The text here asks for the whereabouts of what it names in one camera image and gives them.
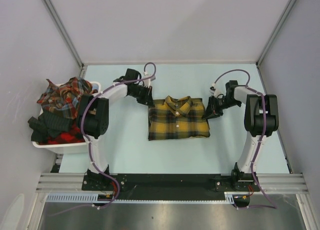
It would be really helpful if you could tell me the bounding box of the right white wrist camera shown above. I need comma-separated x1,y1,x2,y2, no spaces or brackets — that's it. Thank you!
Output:
209,83,222,97

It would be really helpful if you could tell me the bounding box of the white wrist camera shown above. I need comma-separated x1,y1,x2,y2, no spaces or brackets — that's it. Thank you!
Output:
142,72,156,88
209,83,222,97

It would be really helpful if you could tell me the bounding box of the dark striped shirt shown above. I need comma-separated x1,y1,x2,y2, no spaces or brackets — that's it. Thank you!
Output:
27,111,74,143

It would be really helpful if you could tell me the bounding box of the white slotted cable duct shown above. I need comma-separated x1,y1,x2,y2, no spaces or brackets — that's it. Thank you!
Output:
44,192,237,205

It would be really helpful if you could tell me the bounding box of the aluminium frame post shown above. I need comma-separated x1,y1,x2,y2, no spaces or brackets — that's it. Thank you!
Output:
42,0,84,73
255,0,298,69

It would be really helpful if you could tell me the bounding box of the yellow plaid shirt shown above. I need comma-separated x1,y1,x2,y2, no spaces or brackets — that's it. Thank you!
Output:
148,96,211,141

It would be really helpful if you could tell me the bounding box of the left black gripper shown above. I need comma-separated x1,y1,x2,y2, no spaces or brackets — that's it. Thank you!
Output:
128,84,155,107

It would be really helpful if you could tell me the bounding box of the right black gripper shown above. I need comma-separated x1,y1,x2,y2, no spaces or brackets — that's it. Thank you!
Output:
202,95,242,120

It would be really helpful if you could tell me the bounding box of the white laundry basket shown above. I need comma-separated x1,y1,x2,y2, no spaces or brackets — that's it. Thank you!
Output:
31,81,102,155

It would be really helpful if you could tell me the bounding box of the right aluminium frame post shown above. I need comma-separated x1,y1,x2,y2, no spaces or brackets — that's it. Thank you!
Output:
255,0,298,69

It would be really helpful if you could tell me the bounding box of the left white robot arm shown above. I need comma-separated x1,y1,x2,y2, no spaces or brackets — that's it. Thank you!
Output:
76,68,156,190

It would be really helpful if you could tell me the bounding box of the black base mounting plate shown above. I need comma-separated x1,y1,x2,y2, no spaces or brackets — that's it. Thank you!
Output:
81,174,260,201

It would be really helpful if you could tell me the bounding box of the red blue plaid shirt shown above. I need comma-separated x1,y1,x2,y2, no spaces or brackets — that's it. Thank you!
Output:
37,77,97,119

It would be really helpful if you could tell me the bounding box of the red black plaid shirt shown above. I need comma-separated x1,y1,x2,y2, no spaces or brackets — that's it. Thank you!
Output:
37,122,85,145

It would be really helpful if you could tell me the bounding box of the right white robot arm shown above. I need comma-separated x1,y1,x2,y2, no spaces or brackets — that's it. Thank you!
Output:
203,80,279,192

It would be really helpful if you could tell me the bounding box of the aluminium front rail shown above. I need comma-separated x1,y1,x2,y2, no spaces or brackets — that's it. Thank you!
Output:
36,173,309,194

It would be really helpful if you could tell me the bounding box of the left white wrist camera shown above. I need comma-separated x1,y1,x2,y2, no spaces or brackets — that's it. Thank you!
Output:
142,72,156,88

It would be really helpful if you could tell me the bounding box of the left aluminium frame post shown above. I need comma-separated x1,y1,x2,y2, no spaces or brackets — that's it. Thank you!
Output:
42,0,84,73

